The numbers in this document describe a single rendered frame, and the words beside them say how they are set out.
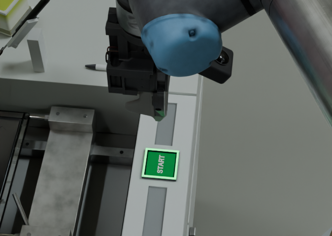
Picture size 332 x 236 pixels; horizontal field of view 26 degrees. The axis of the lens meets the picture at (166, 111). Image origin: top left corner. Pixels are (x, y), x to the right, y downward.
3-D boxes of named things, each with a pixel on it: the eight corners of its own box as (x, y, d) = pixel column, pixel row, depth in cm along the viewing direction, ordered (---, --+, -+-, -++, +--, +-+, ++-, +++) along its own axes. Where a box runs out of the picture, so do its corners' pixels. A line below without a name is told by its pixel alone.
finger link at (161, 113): (154, 97, 103) (154, 58, 96) (167, 98, 103) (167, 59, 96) (151, 124, 101) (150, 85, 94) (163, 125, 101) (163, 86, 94)
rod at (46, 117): (26, 121, 132) (25, 116, 131) (28, 114, 132) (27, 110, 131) (51, 123, 131) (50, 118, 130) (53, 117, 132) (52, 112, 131)
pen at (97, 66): (84, 65, 128) (162, 73, 127) (85, 61, 129) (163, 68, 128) (85, 69, 129) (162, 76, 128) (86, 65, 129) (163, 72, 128)
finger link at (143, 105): (127, 115, 107) (124, 76, 100) (167, 118, 107) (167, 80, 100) (124, 132, 106) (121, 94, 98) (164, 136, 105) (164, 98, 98)
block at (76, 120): (49, 129, 131) (47, 120, 129) (53, 114, 133) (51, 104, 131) (93, 133, 131) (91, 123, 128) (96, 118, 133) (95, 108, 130)
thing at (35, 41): (13, 71, 128) (-1, 19, 118) (18, 55, 131) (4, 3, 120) (46, 74, 128) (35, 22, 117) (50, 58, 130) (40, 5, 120)
